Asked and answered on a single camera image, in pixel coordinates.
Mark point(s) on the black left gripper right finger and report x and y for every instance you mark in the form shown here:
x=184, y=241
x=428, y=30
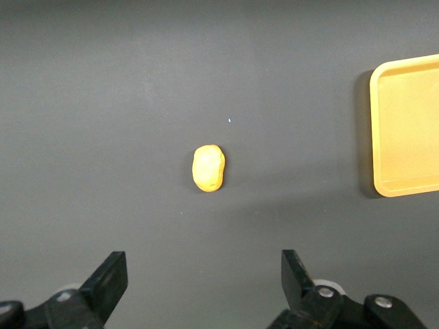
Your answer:
x=295, y=281

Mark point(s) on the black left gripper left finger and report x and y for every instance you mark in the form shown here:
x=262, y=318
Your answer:
x=103, y=291

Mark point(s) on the yellow potato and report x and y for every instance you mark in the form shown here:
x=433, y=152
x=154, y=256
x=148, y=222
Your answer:
x=208, y=168

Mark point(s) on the yellow rectangular plastic tray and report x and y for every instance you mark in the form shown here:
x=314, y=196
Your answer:
x=408, y=130

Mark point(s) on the dark grey table mat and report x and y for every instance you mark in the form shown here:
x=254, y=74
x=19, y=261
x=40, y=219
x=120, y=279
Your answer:
x=103, y=120

